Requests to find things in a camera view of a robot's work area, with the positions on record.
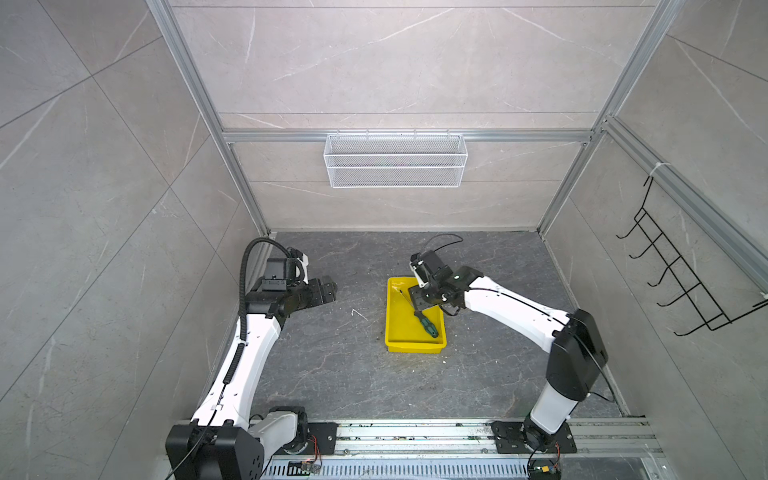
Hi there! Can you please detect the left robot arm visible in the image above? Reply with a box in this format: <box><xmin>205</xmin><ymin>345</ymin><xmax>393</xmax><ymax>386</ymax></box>
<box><xmin>165</xmin><ymin>249</ymin><xmax>337</xmax><ymax>479</ymax></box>

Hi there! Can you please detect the yellow plastic bin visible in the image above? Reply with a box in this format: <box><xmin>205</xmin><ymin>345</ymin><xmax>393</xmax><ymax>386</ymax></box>
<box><xmin>384</xmin><ymin>277</ymin><xmax>447</xmax><ymax>354</ymax></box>

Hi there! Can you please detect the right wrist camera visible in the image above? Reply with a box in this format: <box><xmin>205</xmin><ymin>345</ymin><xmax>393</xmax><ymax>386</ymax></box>
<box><xmin>410</xmin><ymin>250</ymin><xmax>453</xmax><ymax>286</ymax></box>

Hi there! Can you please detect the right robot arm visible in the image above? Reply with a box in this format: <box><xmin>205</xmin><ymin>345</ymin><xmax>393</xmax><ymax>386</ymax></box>
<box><xmin>407</xmin><ymin>269</ymin><xmax>608</xmax><ymax>452</ymax></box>

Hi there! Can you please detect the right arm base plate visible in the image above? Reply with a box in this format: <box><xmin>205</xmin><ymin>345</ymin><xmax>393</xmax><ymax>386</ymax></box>
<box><xmin>490</xmin><ymin>420</ymin><xmax>577</xmax><ymax>454</ymax></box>

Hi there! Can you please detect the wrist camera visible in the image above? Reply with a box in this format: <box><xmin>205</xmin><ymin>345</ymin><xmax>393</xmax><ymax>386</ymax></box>
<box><xmin>410</xmin><ymin>250</ymin><xmax>453</xmax><ymax>286</ymax></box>
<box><xmin>262</xmin><ymin>257</ymin><xmax>307</xmax><ymax>291</ymax></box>

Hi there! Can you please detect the black wire hook rack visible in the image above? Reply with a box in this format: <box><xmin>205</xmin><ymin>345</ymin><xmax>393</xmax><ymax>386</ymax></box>
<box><xmin>616</xmin><ymin>176</ymin><xmax>767</xmax><ymax>338</ymax></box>

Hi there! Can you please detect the white wire mesh basket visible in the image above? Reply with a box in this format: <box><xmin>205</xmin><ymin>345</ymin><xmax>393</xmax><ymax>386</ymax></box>
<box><xmin>323</xmin><ymin>133</ymin><xmax>468</xmax><ymax>189</ymax></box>

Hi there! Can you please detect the green handled screwdriver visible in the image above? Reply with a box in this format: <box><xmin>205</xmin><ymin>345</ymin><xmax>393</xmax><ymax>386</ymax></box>
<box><xmin>398</xmin><ymin>290</ymin><xmax>439</xmax><ymax>338</ymax></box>

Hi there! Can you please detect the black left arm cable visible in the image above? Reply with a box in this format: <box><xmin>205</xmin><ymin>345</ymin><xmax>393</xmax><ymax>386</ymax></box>
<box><xmin>238</xmin><ymin>237</ymin><xmax>292</xmax><ymax>343</ymax></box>

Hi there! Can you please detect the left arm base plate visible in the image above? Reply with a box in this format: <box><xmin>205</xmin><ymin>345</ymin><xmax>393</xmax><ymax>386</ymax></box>
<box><xmin>278</xmin><ymin>422</ymin><xmax>339</xmax><ymax>456</ymax></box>

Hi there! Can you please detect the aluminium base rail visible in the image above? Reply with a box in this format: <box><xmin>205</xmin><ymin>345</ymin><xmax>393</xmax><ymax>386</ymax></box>
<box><xmin>161</xmin><ymin>418</ymin><xmax>664</xmax><ymax>462</ymax></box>

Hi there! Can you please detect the black right camera cable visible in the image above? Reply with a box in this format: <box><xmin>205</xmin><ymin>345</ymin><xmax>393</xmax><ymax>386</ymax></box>
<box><xmin>422</xmin><ymin>233</ymin><xmax>464</xmax><ymax>256</ymax></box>

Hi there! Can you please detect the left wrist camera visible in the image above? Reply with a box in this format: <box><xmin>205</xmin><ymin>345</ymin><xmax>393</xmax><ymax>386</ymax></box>
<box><xmin>262</xmin><ymin>257</ymin><xmax>307</xmax><ymax>291</ymax></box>

